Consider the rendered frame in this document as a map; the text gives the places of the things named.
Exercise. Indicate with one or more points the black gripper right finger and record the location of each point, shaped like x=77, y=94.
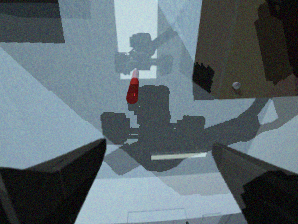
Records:
x=265, y=193

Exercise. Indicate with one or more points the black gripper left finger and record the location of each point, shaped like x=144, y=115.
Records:
x=51, y=192

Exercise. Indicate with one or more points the red peg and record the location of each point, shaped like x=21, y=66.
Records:
x=132, y=94

